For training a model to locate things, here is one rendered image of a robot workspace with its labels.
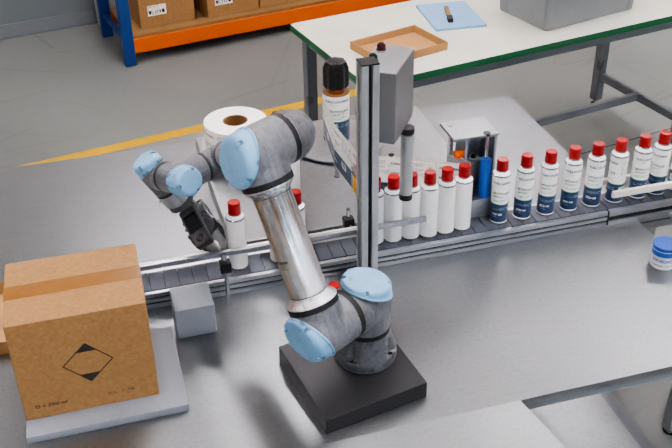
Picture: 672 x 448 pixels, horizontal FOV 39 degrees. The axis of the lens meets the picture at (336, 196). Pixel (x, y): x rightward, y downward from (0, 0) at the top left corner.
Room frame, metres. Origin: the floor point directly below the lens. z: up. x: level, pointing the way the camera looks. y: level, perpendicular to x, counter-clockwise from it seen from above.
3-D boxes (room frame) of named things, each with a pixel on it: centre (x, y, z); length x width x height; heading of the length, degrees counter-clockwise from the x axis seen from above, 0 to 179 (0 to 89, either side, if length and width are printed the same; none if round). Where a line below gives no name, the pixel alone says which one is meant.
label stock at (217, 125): (2.69, 0.32, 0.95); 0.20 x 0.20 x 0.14
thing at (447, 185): (2.26, -0.31, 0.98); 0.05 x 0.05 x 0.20
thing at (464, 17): (4.15, -0.54, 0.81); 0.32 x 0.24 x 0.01; 12
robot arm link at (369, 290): (1.72, -0.06, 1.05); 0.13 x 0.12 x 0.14; 134
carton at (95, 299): (1.71, 0.59, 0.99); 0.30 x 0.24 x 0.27; 105
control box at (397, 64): (2.13, -0.13, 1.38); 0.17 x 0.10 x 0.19; 161
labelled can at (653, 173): (2.45, -0.97, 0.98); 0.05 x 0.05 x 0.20
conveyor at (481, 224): (2.18, 0.00, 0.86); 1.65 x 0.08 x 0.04; 106
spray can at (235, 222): (2.11, 0.27, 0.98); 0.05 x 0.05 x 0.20
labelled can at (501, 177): (2.31, -0.47, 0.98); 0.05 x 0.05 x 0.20
